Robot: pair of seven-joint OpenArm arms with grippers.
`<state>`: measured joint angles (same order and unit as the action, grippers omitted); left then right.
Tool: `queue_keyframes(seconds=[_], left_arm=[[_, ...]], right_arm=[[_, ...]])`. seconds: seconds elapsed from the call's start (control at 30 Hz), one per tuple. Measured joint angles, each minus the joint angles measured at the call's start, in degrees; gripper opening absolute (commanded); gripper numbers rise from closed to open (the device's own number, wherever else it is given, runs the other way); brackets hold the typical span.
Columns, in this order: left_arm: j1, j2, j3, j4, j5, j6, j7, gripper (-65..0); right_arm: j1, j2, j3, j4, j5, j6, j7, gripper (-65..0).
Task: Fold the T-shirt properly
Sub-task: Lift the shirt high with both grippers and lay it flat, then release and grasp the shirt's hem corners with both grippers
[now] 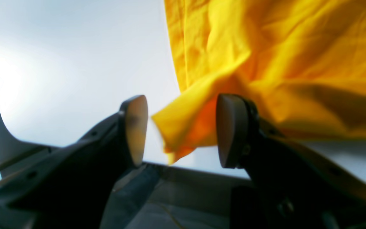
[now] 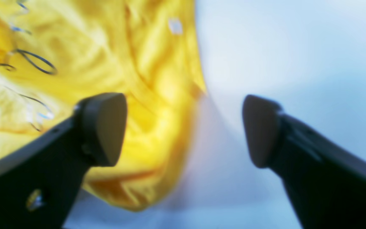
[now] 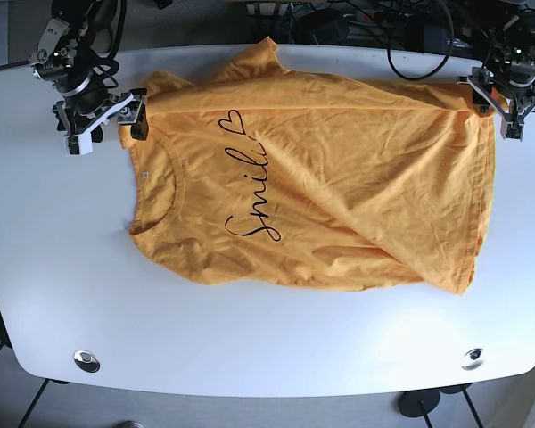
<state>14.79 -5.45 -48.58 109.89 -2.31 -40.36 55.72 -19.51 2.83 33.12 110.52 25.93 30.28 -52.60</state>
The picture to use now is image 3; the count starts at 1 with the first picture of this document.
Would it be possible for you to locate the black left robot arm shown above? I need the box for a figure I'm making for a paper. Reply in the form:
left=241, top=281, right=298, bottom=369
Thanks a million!
left=386, top=1, right=535, bottom=140

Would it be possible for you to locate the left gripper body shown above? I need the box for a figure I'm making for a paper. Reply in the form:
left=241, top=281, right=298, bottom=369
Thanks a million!
left=457, top=24, right=535, bottom=125

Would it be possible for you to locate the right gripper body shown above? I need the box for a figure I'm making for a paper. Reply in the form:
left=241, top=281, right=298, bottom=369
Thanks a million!
left=29, top=18, right=147, bottom=141

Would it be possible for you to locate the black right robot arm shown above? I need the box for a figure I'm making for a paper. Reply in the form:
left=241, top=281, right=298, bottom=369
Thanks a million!
left=29, top=1, right=149, bottom=155

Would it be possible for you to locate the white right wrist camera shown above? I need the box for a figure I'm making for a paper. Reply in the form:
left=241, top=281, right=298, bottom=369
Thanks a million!
left=64, top=133, right=93, bottom=156

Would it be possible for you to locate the yellow printed T-shirt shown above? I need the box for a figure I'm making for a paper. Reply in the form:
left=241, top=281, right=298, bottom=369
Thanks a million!
left=119, top=39, right=496, bottom=295

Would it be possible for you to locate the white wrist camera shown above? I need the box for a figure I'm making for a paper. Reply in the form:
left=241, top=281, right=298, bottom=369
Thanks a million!
left=500, top=120, right=524, bottom=141
left=64, top=133, right=93, bottom=156

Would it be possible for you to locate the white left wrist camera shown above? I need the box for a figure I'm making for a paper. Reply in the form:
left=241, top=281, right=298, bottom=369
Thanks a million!
left=500, top=120, right=524, bottom=141

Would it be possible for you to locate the chrome table grommet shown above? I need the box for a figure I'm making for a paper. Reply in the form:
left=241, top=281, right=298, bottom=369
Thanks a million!
left=73, top=350, right=101, bottom=374
left=460, top=348, right=485, bottom=371

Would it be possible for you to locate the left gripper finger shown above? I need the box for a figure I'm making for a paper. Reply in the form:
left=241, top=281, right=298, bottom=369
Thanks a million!
left=472, top=89, right=490, bottom=114

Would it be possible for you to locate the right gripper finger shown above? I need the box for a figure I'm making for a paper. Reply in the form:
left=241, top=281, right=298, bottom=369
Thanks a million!
left=130, top=103, right=149, bottom=139

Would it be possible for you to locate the grey sneaker shoe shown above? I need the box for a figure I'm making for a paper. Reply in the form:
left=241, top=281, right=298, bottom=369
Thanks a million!
left=116, top=420, right=144, bottom=428

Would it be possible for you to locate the black round stand base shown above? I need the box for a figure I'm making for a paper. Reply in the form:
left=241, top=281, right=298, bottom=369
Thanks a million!
left=398, top=389, right=440, bottom=418

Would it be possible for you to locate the black power adapter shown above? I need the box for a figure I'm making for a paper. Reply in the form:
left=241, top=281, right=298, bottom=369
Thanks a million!
left=292, top=9, right=349, bottom=45

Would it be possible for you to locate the left chrome table grommet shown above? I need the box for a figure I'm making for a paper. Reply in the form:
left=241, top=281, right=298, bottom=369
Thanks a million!
left=73, top=350, right=101, bottom=374

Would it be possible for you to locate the right chrome table grommet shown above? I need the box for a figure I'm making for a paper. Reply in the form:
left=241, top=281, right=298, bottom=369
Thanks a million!
left=460, top=348, right=485, bottom=371

